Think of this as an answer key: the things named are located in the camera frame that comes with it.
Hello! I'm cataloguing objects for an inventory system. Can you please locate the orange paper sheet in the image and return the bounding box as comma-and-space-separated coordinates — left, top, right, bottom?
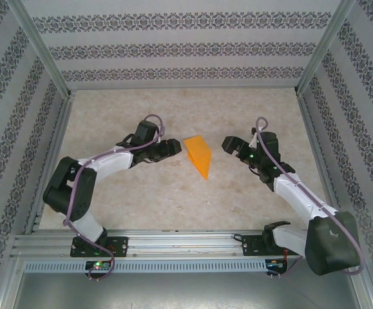
183, 135, 213, 182

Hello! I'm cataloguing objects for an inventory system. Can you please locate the grey metal sheet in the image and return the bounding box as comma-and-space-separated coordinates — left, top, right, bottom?
12, 257, 372, 309

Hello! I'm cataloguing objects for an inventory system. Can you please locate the aluminium side rail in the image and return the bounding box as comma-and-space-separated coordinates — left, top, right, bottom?
24, 91, 77, 234
296, 92, 348, 231

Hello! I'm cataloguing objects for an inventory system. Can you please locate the aluminium back rail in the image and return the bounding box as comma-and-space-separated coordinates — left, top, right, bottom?
68, 84, 298, 92

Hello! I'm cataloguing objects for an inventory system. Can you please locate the aluminium mounting rail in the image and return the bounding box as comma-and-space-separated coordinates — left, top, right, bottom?
12, 229, 309, 258

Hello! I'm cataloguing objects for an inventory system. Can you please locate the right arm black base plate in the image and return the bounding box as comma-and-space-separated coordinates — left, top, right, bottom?
242, 234, 303, 258

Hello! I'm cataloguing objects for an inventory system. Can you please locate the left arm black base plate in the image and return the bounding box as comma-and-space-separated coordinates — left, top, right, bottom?
70, 236, 129, 258

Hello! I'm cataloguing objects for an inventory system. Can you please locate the grey slotted cable duct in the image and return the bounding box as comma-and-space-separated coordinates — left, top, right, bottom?
23, 259, 268, 274

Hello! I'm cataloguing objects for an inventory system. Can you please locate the aluminium frame post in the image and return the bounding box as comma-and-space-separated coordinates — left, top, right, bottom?
5, 0, 77, 99
294, 0, 357, 96

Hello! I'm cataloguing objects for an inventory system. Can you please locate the aluminium frame beam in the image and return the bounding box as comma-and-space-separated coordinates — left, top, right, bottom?
0, 253, 24, 309
350, 273, 373, 309

